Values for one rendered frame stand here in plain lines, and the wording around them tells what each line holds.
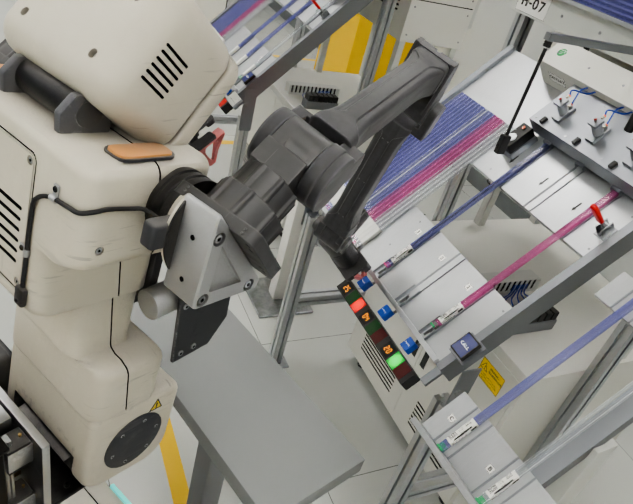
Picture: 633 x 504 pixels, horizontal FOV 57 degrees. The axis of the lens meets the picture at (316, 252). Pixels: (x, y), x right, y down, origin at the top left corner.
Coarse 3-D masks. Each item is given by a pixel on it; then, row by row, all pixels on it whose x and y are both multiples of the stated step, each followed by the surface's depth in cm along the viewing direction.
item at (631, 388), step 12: (612, 396) 96; (624, 396) 95; (600, 408) 96; (612, 408) 95; (588, 420) 96; (564, 432) 96; (576, 432) 95; (552, 444) 96; (564, 444) 96; (540, 456) 96; (516, 468) 96; (528, 468) 95
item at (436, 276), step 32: (416, 224) 148; (384, 256) 147; (416, 256) 142; (448, 256) 138; (416, 288) 137; (448, 288) 133; (416, 320) 132; (448, 320) 128; (480, 320) 125; (448, 352) 124
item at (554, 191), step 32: (512, 64) 163; (480, 96) 162; (512, 96) 156; (544, 96) 151; (480, 160) 149; (512, 160) 144; (544, 160) 140; (512, 192) 139; (544, 192) 135; (576, 192) 131; (608, 192) 127; (544, 224) 130
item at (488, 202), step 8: (560, 32) 168; (592, 48) 159; (600, 56) 157; (608, 56) 155; (616, 64) 153; (624, 64) 151; (496, 192) 196; (488, 200) 198; (480, 208) 202; (488, 208) 200; (480, 216) 202; (488, 216) 202; (480, 224) 203
